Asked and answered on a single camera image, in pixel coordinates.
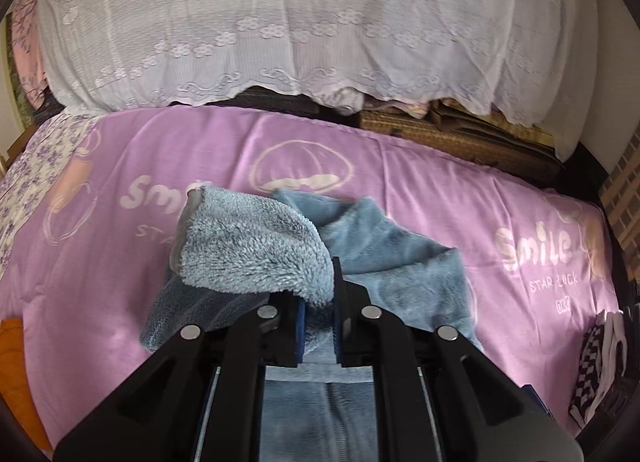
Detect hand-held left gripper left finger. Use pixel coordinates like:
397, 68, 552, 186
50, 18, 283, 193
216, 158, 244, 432
54, 291, 307, 462

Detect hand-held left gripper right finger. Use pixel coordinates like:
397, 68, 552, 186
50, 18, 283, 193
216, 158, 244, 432
332, 257, 584, 462

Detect blue fleece garment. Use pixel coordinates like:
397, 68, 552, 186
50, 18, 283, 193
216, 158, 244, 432
139, 186, 485, 462

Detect black white striped clothes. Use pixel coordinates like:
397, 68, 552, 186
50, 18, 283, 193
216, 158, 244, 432
567, 309, 629, 430

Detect purple printed blanket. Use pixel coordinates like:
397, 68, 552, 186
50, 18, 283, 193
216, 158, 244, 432
0, 107, 621, 449

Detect woven bamboo mat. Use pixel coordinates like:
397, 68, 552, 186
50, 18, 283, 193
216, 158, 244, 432
360, 100, 566, 179

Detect beige cloth bundle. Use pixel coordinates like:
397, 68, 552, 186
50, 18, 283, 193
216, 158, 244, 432
320, 87, 431, 119

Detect orange cloth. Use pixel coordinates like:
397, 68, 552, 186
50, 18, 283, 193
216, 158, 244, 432
0, 317, 53, 450

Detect purple floral sheet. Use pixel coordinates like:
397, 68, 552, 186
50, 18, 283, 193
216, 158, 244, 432
0, 115, 96, 283

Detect white lace cover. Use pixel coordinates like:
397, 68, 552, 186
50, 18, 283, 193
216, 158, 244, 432
37, 0, 608, 129

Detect pink floral cloth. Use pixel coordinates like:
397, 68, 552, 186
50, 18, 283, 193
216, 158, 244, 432
10, 0, 51, 108

